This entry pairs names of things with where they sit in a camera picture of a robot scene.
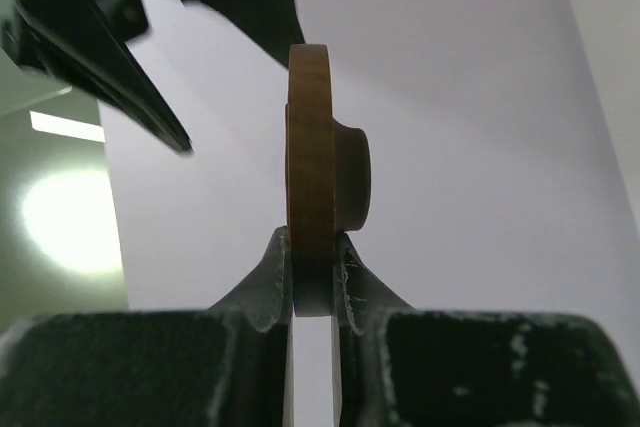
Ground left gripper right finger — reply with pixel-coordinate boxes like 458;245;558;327
332;234;639;426

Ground dark wooden dripper ring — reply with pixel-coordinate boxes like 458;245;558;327
283;43;372;318

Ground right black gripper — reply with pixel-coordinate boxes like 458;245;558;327
2;0;192;154

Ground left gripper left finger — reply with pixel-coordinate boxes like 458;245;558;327
1;228;292;426

